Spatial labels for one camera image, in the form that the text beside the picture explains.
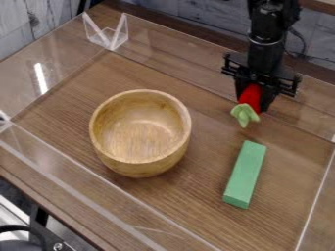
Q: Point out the wooden bowl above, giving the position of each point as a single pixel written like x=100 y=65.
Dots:
x=141 y=130

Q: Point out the green rectangular block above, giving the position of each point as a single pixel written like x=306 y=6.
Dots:
x=239 y=190

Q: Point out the red plush fruit green leaves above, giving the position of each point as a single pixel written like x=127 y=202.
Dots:
x=246 y=111

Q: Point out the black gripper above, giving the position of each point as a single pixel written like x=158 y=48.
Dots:
x=281 y=82

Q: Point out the clear acrylic enclosure wall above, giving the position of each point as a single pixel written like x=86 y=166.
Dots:
x=108 y=217

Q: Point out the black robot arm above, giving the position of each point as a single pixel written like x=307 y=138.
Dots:
x=271 y=19

